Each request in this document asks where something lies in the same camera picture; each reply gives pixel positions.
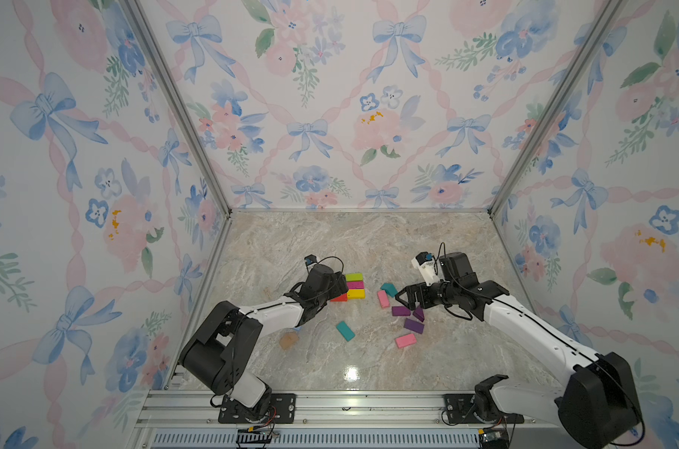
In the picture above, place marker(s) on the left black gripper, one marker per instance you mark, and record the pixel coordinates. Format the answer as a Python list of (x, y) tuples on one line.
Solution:
[(341, 282)]

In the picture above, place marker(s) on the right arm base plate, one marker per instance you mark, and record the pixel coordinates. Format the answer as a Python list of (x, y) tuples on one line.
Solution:
[(466, 408)]

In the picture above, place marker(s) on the purple block upper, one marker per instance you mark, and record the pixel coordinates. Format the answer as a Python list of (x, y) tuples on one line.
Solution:
[(400, 311)]

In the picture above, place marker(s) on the purple block lower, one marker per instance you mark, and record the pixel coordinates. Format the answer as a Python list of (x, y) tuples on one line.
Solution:
[(414, 326)]

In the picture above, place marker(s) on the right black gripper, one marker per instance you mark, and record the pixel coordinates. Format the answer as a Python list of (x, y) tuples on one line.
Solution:
[(421, 288)]

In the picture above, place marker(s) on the left frame post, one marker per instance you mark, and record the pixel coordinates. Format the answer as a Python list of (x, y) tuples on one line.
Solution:
[(138, 21)]

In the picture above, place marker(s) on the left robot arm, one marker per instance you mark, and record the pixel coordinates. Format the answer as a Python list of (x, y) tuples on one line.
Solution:
[(220, 350)]

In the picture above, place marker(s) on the red block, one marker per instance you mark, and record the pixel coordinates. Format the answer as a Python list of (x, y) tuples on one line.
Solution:
[(339, 298)]

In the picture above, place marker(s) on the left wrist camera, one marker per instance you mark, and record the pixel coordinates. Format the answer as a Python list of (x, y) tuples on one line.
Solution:
[(311, 260)]

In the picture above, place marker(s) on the yellow block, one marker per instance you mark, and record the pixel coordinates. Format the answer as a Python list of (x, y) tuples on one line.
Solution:
[(356, 294)]

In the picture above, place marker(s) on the right frame post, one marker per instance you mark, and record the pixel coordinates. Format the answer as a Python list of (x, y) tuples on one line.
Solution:
[(597, 32)]

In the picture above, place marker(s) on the purple triangle block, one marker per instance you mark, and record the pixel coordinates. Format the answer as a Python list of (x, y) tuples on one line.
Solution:
[(419, 314)]

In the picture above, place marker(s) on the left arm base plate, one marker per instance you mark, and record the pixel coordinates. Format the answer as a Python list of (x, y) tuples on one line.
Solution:
[(277, 408)]

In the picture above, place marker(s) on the frame post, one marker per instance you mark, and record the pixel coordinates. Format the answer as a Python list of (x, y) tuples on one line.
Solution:
[(138, 21), (597, 32)]

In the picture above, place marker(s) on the lime green block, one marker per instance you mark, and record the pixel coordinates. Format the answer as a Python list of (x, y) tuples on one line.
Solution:
[(354, 277)]

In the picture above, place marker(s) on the teal rectangular block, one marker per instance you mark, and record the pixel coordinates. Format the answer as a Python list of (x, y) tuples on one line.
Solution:
[(345, 331)]

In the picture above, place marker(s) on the green circuit board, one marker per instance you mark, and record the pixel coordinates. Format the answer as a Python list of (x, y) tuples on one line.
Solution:
[(494, 439)]

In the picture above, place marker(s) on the light pink upright block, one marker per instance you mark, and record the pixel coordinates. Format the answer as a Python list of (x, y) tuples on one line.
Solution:
[(383, 299)]

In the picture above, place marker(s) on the tan wooden block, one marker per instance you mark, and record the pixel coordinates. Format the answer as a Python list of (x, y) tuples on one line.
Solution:
[(288, 340)]

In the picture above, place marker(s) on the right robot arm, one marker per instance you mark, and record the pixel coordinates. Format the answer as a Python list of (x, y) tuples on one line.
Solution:
[(596, 401)]

